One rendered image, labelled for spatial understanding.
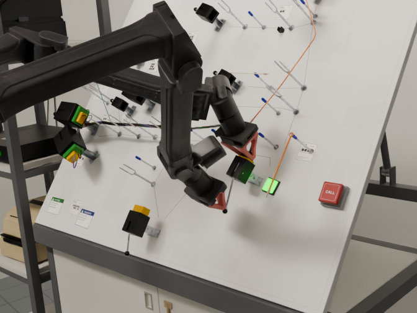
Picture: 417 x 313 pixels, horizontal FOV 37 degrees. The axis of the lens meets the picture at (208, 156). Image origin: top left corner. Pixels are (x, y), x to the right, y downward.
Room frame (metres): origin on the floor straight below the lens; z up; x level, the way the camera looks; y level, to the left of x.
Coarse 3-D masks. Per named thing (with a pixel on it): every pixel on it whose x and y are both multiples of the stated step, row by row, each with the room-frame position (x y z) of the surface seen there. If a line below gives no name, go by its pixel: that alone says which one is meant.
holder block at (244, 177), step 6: (240, 156) 1.56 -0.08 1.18; (234, 162) 1.56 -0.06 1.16; (240, 162) 1.55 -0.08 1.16; (246, 162) 1.54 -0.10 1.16; (228, 168) 1.56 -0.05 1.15; (234, 168) 1.55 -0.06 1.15; (240, 168) 1.54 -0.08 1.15; (246, 168) 1.55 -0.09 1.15; (252, 168) 1.56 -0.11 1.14; (228, 174) 1.55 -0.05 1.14; (234, 174) 1.54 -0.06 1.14; (240, 174) 1.53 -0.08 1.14; (246, 174) 1.55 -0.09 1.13; (240, 180) 1.54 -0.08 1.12; (246, 180) 1.55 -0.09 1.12
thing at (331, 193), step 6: (324, 186) 1.42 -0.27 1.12; (330, 186) 1.41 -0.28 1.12; (336, 186) 1.40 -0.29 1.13; (342, 186) 1.40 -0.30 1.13; (324, 192) 1.41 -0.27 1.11; (330, 192) 1.40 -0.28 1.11; (336, 192) 1.39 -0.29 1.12; (318, 198) 1.41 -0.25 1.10; (324, 198) 1.40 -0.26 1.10; (330, 198) 1.39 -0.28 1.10; (336, 198) 1.38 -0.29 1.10; (336, 204) 1.38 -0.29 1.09
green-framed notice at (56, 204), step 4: (52, 200) 2.09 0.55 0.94; (56, 200) 2.08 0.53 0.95; (60, 200) 2.06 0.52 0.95; (64, 200) 2.05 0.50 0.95; (52, 204) 2.08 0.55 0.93; (56, 204) 2.06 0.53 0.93; (60, 204) 2.05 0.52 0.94; (48, 208) 2.08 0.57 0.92; (52, 208) 2.07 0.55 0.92; (56, 208) 2.05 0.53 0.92; (60, 208) 2.04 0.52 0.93; (48, 212) 2.06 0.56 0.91; (52, 212) 2.05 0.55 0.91; (56, 212) 2.04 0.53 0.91
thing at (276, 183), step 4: (268, 180) 1.56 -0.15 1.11; (276, 180) 1.55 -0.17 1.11; (264, 184) 1.56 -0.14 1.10; (268, 184) 1.55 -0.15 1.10; (272, 184) 1.55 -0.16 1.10; (276, 184) 1.54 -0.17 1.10; (264, 188) 1.55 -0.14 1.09; (268, 188) 1.55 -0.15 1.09; (272, 188) 1.54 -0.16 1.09; (276, 188) 1.54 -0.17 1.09; (272, 192) 1.54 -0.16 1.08
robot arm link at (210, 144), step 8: (208, 136) 1.42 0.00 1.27; (200, 144) 1.41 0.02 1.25; (208, 144) 1.41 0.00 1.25; (216, 144) 1.40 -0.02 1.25; (192, 152) 1.41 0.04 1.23; (200, 152) 1.40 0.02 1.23; (208, 152) 1.39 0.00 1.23; (216, 152) 1.41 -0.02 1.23; (224, 152) 1.42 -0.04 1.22; (200, 160) 1.39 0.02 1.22; (208, 160) 1.41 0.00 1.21; (216, 160) 1.42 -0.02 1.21; (184, 168) 1.35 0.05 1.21; (192, 168) 1.39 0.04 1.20; (176, 176) 1.35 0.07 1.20; (184, 176) 1.37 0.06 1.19
